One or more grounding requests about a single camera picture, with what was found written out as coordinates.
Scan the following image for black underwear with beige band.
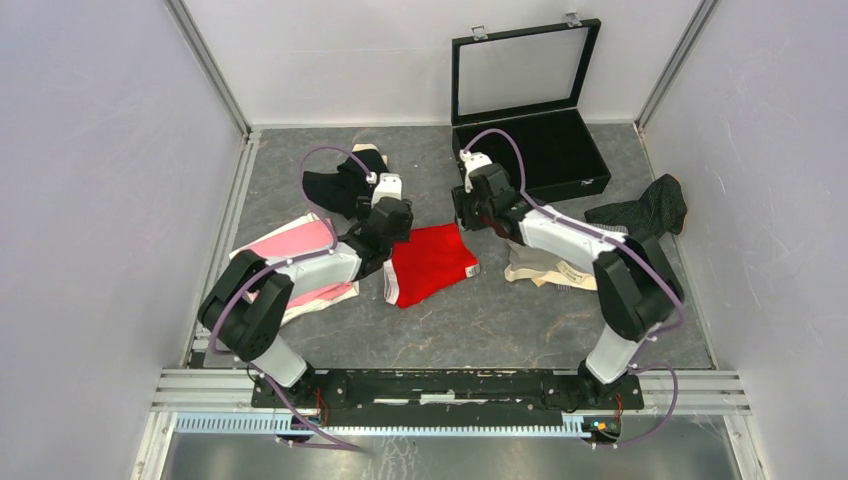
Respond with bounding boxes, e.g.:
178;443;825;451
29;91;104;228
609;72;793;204
303;144;389;220

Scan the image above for dark striped black underwear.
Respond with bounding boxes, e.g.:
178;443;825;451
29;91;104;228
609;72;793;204
584;174;688;239

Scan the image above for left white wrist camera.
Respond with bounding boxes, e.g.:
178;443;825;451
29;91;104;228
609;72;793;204
366;172;403;206

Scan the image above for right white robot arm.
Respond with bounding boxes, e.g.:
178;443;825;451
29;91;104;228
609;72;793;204
452;155;685;408

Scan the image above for red boxer briefs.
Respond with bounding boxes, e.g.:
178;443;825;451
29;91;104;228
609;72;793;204
383;223;479;308

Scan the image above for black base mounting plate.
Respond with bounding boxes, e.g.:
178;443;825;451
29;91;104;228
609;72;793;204
284;369;645;427

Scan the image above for black display case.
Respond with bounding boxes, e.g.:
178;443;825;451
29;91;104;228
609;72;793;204
450;18;611;202

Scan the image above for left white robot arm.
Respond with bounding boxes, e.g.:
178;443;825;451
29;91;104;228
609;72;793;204
197;198;413;408

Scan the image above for pink underwear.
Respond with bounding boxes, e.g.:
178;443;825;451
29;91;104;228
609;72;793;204
229;213;359;325

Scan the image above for beige grey ribbed underwear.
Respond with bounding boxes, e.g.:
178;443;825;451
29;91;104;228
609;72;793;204
504;240;597;291

